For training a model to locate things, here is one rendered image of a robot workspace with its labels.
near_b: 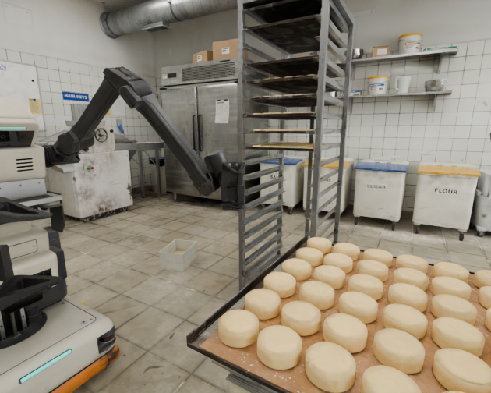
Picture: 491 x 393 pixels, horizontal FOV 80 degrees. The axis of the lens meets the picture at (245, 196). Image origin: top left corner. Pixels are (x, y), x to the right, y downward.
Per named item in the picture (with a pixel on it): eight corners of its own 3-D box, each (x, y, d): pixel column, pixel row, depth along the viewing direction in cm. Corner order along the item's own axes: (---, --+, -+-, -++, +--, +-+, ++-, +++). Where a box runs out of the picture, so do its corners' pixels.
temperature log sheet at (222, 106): (229, 123, 391) (228, 99, 384) (227, 123, 388) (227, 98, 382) (216, 123, 401) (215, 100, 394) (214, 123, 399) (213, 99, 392)
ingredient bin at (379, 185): (349, 225, 361) (355, 163, 344) (358, 213, 414) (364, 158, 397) (398, 233, 334) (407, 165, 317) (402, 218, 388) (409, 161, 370)
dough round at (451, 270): (440, 269, 53) (442, 259, 53) (472, 281, 49) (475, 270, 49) (426, 277, 51) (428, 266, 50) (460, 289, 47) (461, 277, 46)
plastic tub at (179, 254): (184, 272, 243) (182, 254, 239) (160, 269, 247) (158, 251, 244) (197, 257, 271) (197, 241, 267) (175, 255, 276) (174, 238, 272)
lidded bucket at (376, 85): (388, 96, 369) (390, 77, 364) (386, 93, 349) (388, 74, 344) (367, 97, 381) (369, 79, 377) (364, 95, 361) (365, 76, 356)
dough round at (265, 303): (264, 295, 45) (264, 284, 44) (287, 311, 41) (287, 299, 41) (238, 307, 42) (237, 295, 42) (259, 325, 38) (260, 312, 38)
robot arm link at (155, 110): (138, 89, 100) (114, 93, 91) (147, 77, 97) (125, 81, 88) (215, 188, 107) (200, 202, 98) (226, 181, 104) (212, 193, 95)
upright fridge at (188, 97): (266, 201, 483) (269, 67, 438) (238, 214, 407) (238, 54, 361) (199, 192, 551) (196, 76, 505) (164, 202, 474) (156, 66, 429)
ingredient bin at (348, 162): (299, 217, 391) (302, 160, 374) (312, 207, 446) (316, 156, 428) (340, 224, 366) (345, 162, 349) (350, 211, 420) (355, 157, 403)
